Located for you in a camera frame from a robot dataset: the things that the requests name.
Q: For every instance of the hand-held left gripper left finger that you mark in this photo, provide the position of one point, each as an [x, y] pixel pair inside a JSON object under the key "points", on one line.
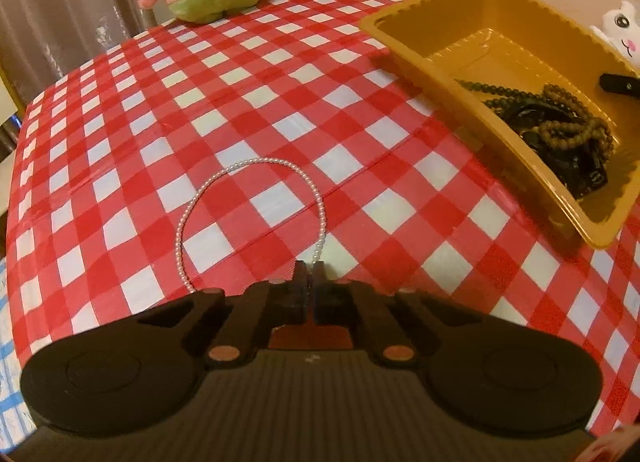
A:
{"points": [[302, 292]]}

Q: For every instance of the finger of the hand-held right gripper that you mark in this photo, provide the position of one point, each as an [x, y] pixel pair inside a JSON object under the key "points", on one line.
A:
{"points": [[622, 84]]}

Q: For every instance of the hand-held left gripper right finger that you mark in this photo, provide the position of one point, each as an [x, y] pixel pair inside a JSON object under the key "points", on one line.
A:
{"points": [[320, 292]]}

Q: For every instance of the yellow plastic tray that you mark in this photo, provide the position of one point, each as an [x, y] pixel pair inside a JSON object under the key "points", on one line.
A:
{"points": [[450, 7]]}

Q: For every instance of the white bunny plush toy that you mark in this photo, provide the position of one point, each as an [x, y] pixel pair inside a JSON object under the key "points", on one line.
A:
{"points": [[622, 27]]}

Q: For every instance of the red checked tablecloth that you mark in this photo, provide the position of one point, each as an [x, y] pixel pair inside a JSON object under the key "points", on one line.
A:
{"points": [[200, 92]]}

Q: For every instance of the blue checked cloth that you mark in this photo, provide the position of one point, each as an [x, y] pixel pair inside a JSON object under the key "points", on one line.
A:
{"points": [[12, 382]]}

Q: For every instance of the shiny grey curtain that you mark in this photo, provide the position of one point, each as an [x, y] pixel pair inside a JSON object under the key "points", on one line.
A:
{"points": [[60, 2]]}

